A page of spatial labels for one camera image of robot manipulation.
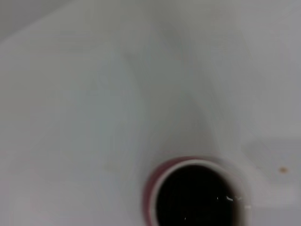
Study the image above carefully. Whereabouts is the red ceramic mug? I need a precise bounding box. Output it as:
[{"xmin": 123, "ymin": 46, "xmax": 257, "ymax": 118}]
[{"xmin": 142, "ymin": 155, "xmax": 253, "ymax": 226}]

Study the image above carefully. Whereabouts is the dark coffee liquid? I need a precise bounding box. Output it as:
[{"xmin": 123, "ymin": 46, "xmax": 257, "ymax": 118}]
[{"xmin": 155, "ymin": 164, "xmax": 243, "ymax": 226}]

